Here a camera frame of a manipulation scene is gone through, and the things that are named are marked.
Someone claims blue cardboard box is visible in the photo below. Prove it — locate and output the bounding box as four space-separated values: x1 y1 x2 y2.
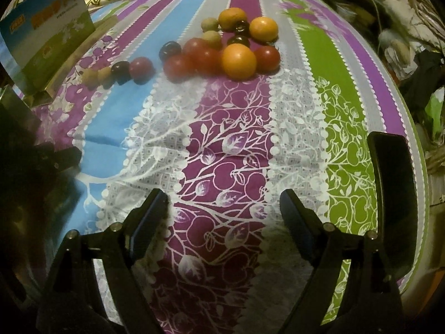
0 0 96 94

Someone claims single orange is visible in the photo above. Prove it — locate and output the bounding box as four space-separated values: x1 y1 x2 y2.
221 44 258 80
218 8 248 32
249 16 280 41

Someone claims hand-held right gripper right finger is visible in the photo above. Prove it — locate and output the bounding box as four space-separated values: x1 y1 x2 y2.
279 188 406 334

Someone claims striped floral bedsheet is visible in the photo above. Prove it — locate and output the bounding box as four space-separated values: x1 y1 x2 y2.
21 0 430 334

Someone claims green plastic bag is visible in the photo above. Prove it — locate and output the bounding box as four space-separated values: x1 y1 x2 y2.
422 89 445 136

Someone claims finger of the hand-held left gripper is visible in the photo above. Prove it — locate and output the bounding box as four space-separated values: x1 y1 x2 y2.
33 142 83 173

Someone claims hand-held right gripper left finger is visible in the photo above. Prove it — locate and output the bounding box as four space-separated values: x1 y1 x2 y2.
36 188 170 334

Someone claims white crumpled cloth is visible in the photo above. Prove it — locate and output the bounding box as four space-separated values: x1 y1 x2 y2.
379 30 421 80

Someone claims black crumpled cloth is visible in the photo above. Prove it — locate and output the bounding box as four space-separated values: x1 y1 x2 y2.
400 50 445 119

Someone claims red cherry tomato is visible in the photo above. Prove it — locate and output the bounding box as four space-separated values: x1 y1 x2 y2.
163 55 195 80
182 38 211 60
129 57 155 84
195 47 225 75
254 46 281 73

